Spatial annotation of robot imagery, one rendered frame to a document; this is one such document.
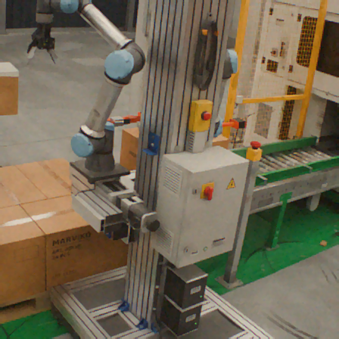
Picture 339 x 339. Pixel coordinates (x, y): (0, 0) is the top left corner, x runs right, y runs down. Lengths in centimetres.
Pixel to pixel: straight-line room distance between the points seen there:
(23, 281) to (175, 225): 112
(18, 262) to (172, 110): 128
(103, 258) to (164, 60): 145
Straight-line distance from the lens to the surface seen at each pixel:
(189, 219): 217
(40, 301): 313
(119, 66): 211
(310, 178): 411
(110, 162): 246
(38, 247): 291
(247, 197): 327
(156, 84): 227
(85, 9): 236
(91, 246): 309
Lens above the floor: 201
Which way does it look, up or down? 23 degrees down
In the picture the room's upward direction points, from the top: 7 degrees clockwise
